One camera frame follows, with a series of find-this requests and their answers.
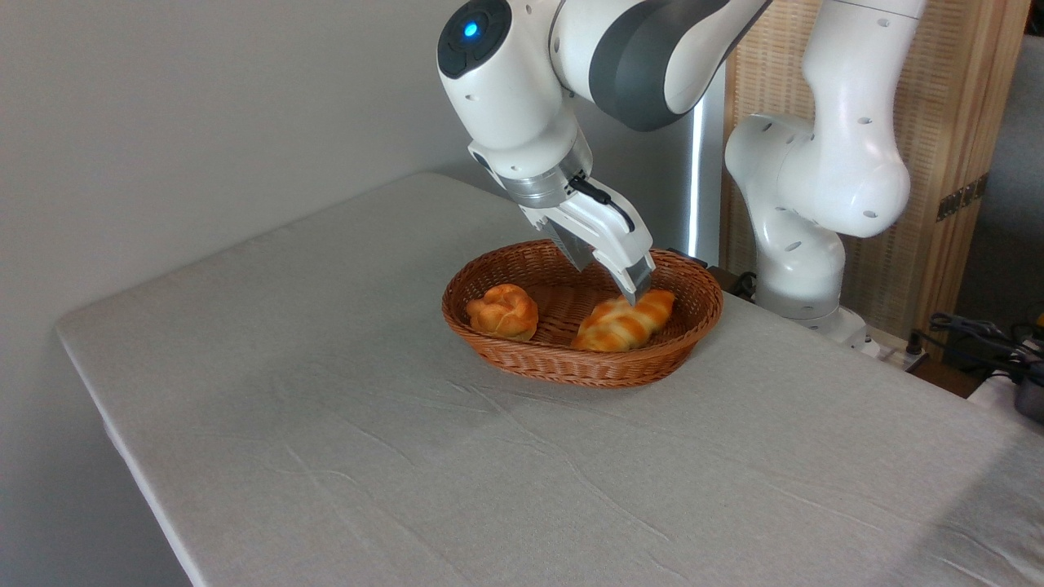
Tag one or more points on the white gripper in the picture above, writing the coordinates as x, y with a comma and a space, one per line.
599, 224

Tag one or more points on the long braided bread loaf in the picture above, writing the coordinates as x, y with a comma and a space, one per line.
620, 324

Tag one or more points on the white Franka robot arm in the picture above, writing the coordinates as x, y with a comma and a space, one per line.
824, 171

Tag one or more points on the brown woven wicker basket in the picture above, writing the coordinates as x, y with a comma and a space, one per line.
571, 363

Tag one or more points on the round knotted bread roll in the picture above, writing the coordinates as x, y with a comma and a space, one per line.
504, 314

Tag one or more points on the black clamp behind basket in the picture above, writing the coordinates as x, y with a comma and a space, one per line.
734, 281

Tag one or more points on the grey tablecloth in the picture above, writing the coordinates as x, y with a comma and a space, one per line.
326, 391

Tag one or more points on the brass screen hinge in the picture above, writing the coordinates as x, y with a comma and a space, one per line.
962, 197

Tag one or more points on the white lit vertical post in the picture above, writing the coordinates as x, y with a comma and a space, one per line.
706, 187

